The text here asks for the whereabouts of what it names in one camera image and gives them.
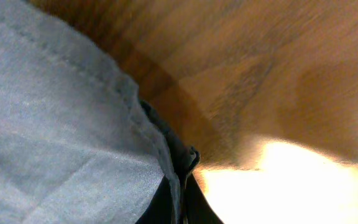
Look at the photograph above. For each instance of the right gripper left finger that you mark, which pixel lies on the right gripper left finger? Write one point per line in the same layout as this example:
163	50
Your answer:
160	209

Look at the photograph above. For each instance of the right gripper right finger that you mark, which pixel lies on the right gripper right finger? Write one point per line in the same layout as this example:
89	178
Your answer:
197	209

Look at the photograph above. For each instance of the navy blue shorts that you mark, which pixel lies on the navy blue shorts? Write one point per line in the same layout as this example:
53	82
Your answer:
76	144

